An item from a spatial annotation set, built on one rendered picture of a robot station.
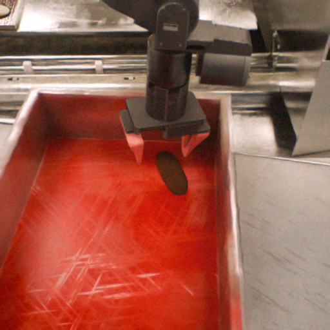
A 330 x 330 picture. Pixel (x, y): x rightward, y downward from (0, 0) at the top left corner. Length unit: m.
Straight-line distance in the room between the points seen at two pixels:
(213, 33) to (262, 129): 0.31
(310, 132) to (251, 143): 0.11
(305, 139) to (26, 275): 0.47
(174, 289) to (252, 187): 0.22
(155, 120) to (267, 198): 0.22
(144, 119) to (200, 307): 0.25
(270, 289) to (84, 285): 0.24
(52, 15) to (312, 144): 0.60
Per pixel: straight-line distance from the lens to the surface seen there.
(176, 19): 0.48
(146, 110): 0.59
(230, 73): 0.53
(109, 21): 0.96
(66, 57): 0.91
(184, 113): 0.59
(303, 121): 0.69
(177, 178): 0.67
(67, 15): 0.99
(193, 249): 0.60
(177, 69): 0.53
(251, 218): 0.65
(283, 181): 0.71
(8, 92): 0.84
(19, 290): 0.60
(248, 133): 0.78
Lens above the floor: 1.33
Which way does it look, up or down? 46 degrees down
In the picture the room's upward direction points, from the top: straight up
